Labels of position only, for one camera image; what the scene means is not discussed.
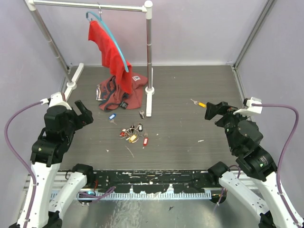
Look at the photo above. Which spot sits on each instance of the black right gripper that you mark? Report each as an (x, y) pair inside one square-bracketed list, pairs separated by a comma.
[(222, 108)]

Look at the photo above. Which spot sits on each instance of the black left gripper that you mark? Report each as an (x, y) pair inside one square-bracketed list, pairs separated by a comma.
[(85, 118)]

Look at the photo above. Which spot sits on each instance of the key with yellow tag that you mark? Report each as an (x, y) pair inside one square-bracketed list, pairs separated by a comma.
[(199, 103)]

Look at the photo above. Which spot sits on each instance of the keyring with tagged keys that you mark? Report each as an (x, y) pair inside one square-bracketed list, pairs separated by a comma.
[(134, 133)]

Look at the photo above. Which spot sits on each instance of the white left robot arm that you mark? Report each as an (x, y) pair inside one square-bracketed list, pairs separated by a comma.
[(55, 139)]

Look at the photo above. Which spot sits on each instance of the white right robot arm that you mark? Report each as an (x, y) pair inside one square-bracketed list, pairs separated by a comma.
[(273, 209)]

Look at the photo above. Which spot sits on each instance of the dark red crumpled shirt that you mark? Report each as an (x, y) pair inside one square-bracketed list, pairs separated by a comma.
[(110, 96)]

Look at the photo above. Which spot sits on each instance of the key with blue tag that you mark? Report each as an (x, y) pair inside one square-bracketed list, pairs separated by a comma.
[(111, 118)]

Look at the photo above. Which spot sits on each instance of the bright red shirt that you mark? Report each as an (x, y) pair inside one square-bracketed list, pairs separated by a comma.
[(111, 57)]

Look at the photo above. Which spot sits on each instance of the teal clothes hanger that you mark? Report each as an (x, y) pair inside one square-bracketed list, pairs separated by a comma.
[(111, 35)]

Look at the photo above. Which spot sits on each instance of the silver white clothes rack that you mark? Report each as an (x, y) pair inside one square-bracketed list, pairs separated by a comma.
[(67, 35)]

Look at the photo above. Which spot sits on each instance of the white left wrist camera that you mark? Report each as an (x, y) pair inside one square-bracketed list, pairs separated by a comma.
[(56, 99)]

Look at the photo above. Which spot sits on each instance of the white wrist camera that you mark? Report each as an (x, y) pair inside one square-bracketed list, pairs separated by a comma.
[(56, 99), (250, 109)]

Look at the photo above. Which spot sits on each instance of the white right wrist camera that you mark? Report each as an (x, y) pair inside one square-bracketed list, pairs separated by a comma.
[(250, 109)]

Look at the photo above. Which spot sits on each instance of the grey slotted cable duct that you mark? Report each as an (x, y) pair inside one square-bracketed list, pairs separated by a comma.
[(169, 195)]

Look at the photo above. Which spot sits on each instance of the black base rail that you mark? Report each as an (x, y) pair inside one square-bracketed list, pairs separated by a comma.
[(151, 181)]

